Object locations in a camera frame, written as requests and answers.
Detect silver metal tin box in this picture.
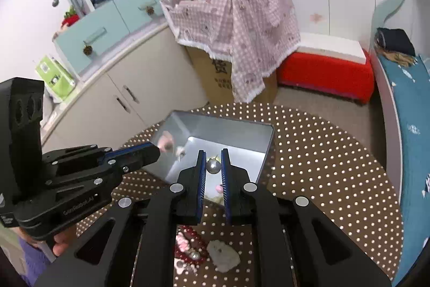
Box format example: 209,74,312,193
146,111,274,183

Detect brown polka dot tablecloth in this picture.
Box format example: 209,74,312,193
75,101,404,287

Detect left hand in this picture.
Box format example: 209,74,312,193
20,224,80,257

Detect teal bed frame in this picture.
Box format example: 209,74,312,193
367,0,430,200

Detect pink checkered cloth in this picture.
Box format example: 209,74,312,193
160,0,301,103

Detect dark folded clothes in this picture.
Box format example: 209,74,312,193
374,28,418,67

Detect teal drawer unit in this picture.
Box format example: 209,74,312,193
55,0,163,77

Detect pale green jade pendant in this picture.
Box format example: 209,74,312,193
206,240,241,273

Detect green sewing machine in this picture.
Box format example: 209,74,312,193
36,56,76,102

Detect red ottoman with white cushion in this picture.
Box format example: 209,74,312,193
277,32,375,104

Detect silver pearl bead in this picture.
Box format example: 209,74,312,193
206,158,221,174

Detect brown cardboard box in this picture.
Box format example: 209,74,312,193
186,47,278,105

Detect teal bed sheet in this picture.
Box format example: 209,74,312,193
379,55,429,285

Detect cream cabinet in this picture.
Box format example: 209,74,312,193
41,22,208,152

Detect red bead bracelet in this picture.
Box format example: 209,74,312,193
174,226,209,266

